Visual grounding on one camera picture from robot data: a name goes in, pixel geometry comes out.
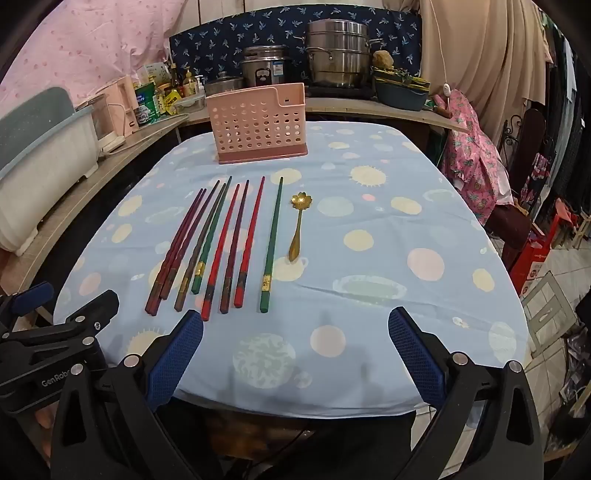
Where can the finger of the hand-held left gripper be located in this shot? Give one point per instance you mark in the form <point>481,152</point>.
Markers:
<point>99,309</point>
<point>32,294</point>

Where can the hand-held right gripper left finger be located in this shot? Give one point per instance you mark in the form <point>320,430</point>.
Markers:
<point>175,360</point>

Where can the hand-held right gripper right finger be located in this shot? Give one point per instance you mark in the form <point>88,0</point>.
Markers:
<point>415,355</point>

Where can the maroon chopstick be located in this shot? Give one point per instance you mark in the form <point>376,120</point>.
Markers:
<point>182,249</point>
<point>175,251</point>

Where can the brown chopstick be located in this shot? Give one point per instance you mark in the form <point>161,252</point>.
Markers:
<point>203,242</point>
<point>191,237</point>

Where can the dark red chopstick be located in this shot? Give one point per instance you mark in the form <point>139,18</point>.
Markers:
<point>235,247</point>

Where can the green chopstick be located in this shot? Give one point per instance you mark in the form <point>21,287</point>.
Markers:
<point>213,230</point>
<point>272,244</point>

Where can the gold flower spoon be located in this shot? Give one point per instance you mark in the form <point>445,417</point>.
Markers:
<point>296,244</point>

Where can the pink perforated utensil holder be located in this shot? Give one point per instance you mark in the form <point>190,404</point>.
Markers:
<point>256,124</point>

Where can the person's left hand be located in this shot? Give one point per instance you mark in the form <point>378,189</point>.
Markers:
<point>45,424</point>

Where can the blue dotted tablecloth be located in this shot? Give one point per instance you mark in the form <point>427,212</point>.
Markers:
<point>369,277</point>

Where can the white dish drainer box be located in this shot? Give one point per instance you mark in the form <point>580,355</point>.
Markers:
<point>37,175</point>

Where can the red crate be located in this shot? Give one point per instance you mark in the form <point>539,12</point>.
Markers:
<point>535,263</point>

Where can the glass jug appliance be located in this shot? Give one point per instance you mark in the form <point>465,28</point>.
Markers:
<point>108,124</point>

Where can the red plastic stool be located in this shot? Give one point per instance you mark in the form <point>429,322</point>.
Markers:
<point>564,221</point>

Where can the pink pineapple print cloth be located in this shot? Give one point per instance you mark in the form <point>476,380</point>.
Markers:
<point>471,157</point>

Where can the green tin can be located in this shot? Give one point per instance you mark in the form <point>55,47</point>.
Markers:
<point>147,106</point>

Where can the pink kettle appliance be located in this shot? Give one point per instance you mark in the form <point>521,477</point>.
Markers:
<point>122,101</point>

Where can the yellow snack packet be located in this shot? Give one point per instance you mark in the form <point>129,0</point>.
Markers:
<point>171,100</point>

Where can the glass food container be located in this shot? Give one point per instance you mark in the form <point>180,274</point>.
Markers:
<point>189,104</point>

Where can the yellow oil bottle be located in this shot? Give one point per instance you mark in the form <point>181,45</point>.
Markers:
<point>190,83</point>

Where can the white pump bottle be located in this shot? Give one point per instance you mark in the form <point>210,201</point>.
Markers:
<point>200,86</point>

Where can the dark sauce bottle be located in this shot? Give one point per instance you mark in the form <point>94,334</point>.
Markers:
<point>174,76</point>

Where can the small steel lidded pot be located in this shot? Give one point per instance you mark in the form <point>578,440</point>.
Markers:
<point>224,85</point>

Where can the dark blue bowl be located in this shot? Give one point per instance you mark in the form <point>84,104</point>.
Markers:
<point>399,98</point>

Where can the pink floral sheet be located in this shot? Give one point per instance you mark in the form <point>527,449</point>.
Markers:
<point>92,41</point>

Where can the black induction cooker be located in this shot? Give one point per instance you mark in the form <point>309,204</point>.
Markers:
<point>341,92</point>

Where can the green and yellow packets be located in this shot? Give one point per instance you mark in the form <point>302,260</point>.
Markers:
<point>399,77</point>

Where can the navy floral cloth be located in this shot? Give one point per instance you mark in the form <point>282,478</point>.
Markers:
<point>217,41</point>

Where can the steel rice cooker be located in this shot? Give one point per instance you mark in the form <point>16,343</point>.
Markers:
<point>265,64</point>

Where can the brown lumpy root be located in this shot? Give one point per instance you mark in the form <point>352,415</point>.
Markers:
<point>383,59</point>

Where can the hanging clothes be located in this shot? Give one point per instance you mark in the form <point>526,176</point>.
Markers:
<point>565,92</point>

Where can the beige curtain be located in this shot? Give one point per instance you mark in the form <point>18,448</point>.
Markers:
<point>480,55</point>

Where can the steel steamer pot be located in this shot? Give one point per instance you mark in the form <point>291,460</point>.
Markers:
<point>339,50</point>

